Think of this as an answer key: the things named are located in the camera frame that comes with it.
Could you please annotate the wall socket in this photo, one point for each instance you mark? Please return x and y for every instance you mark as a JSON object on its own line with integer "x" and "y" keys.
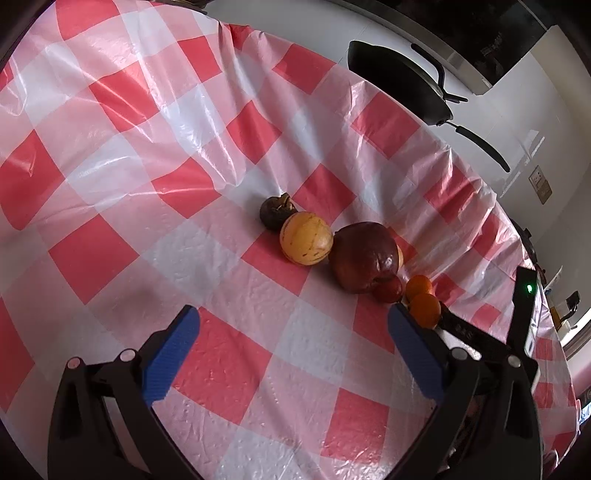
{"x": 540, "y": 183}

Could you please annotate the black frying pan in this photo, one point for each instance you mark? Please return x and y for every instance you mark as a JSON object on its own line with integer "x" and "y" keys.
{"x": 399, "y": 83}

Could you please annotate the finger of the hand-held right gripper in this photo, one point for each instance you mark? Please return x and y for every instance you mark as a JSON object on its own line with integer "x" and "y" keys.
{"x": 466, "y": 333}

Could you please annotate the red tomato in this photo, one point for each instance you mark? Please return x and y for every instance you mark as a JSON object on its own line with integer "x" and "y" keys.
{"x": 388, "y": 288}

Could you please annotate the orange tangerine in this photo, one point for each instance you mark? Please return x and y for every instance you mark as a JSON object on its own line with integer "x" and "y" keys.
{"x": 419, "y": 285}
{"x": 425, "y": 310}

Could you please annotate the dark red apple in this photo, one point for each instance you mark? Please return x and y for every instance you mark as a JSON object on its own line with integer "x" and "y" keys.
{"x": 367, "y": 263}

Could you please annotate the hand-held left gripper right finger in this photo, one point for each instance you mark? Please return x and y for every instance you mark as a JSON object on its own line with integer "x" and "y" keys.
{"x": 415, "y": 350}

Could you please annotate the large dark purple fruit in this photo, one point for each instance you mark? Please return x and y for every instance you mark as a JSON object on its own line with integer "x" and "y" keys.
{"x": 277, "y": 211}

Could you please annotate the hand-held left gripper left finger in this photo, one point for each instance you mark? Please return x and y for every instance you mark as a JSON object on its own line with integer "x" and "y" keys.
{"x": 173, "y": 350}

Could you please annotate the red white checked tablecloth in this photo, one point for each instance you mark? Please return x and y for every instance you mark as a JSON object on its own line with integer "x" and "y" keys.
{"x": 184, "y": 184}

